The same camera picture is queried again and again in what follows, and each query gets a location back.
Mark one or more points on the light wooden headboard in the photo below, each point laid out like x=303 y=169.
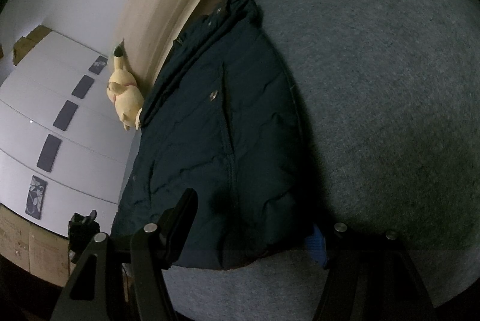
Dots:
x=161 y=6

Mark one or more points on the floral dark wardrobe panel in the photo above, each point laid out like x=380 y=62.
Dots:
x=98 y=64
x=36 y=196

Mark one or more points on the cardboard piece on wardrobe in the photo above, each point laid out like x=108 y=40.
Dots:
x=28 y=43

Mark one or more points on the yellow plush toy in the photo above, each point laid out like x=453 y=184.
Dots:
x=125 y=96

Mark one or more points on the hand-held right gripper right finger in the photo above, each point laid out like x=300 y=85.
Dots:
x=317 y=246

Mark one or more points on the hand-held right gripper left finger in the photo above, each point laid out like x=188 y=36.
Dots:
x=180 y=227

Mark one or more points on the plain dark wardrobe panel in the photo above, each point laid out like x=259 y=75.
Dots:
x=49 y=152
x=65 y=115
x=83 y=86

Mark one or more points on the white wardrobe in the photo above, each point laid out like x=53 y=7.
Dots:
x=93 y=141

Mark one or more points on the dark navy zip jacket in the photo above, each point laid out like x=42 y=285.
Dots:
x=225 y=141

